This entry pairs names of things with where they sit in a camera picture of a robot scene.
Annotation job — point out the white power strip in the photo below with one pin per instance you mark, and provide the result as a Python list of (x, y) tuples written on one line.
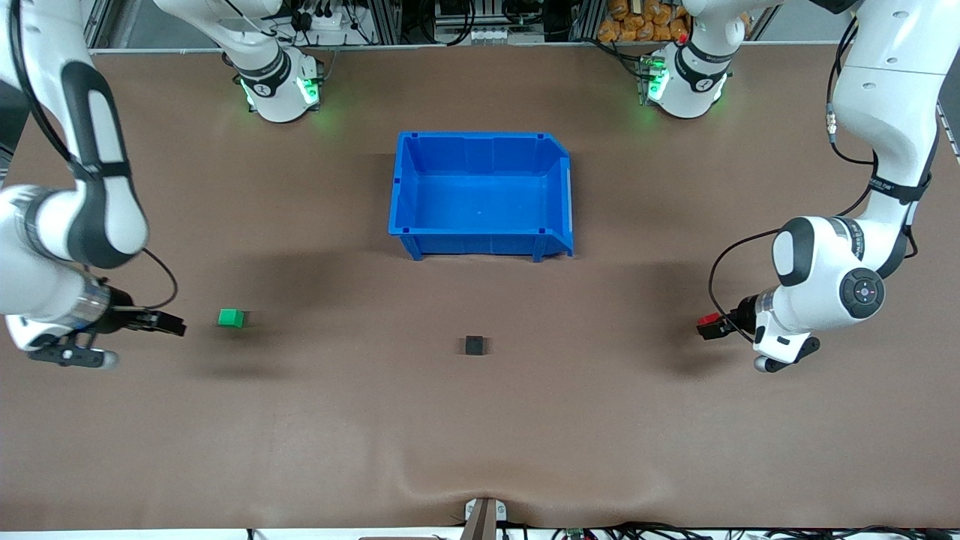
[(330, 26)]

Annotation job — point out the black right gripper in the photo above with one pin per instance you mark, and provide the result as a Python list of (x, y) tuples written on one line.
[(124, 318)]

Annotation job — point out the aluminium frame profile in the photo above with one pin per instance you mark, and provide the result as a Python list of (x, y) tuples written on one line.
[(96, 22)]

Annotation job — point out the blue plastic storage bin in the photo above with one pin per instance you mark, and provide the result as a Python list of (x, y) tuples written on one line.
[(480, 202)]

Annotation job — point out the grey camera pole mount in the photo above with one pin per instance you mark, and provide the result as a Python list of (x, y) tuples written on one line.
[(484, 517)]

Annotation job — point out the small black cube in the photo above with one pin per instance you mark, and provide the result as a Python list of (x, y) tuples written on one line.
[(474, 345)]

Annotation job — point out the brown table mat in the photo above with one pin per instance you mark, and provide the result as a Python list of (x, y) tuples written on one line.
[(300, 420)]

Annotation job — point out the small green cube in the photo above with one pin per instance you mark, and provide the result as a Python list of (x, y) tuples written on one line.
[(230, 318)]

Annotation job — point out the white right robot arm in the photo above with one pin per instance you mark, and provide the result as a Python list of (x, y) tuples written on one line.
[(45, 285)]

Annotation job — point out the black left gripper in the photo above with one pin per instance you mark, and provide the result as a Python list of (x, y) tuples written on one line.
[(742, 313)]

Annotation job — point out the orange snack bag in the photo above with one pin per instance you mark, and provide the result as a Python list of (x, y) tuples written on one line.
[(637, 26)]

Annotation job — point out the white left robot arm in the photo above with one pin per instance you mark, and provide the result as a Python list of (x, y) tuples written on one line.
[(825, 277)]

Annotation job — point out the small red cube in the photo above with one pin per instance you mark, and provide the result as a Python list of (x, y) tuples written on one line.
[(709, 320)]

